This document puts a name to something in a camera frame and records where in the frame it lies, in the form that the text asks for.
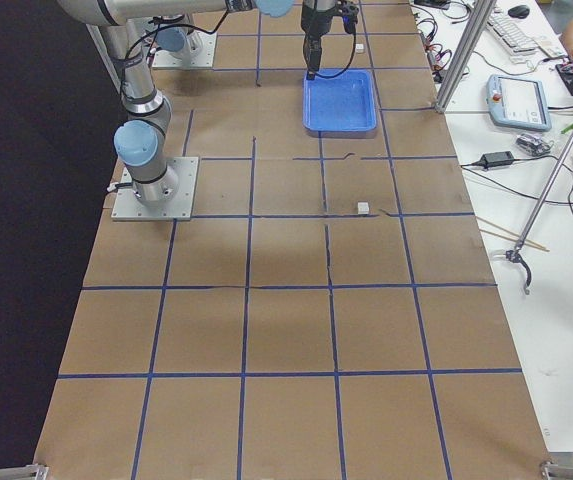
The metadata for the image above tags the white keyboard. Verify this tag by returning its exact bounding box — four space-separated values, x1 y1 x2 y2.
486 12 538 56

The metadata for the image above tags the wooden chopstick pair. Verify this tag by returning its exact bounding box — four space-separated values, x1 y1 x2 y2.
476 216 550 252

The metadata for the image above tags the black power adapter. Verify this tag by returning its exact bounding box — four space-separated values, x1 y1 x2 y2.
480 151 515 170

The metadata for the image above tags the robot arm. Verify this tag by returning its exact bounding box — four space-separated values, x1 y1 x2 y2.
59 0 292 220
150 1 359 81

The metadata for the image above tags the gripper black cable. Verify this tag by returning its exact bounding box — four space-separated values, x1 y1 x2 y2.
315 9 359 80

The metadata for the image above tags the reacher grabber tool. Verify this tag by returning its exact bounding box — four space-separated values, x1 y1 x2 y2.
504 122 573 295

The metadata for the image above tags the teach pendant tablet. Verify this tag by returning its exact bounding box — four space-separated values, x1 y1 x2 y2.
486 74 552 132

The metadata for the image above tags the blue plastic tray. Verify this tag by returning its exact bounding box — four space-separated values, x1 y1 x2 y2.
302 69 377 137

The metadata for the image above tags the black computer mouse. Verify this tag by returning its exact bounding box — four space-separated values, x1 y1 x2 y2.
507 4 530 19

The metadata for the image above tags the aluminium frame post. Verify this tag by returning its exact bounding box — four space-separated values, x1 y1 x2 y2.
434 0 496 113

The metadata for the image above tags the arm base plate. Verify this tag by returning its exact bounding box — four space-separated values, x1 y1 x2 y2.
111 157 199 221
152 28 217 70

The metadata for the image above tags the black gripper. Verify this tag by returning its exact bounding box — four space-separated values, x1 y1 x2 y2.
300 0 359 80

